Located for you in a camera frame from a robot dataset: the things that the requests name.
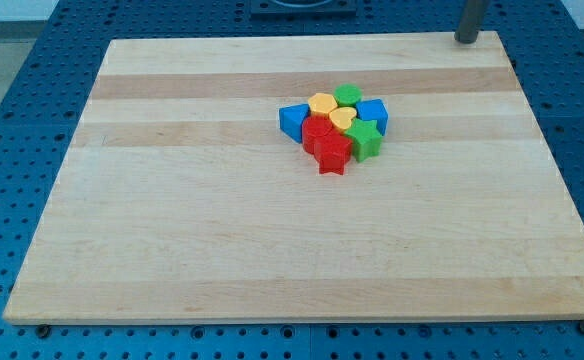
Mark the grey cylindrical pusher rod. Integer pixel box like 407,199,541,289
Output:
454,0,490,44

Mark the yellow hexagon block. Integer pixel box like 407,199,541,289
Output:
307,93,338,117

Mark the green star block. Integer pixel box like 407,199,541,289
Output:
344,118,383,162

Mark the red round block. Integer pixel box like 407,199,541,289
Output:
301,115,333,154

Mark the red star block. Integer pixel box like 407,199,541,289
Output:
314,133,353,175

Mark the green cylinder block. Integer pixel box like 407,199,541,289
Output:
333,83,362,107

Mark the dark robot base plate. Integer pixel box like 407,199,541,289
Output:
249,0,357,18

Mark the yellow heart block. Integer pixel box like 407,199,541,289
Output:
328,107,357,133

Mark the blue cube block right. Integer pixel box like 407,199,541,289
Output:
355,99,389,135

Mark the blue wedge block left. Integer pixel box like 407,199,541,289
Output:
278,104,310,143

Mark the wooden board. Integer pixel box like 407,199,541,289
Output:
3,31,584,325

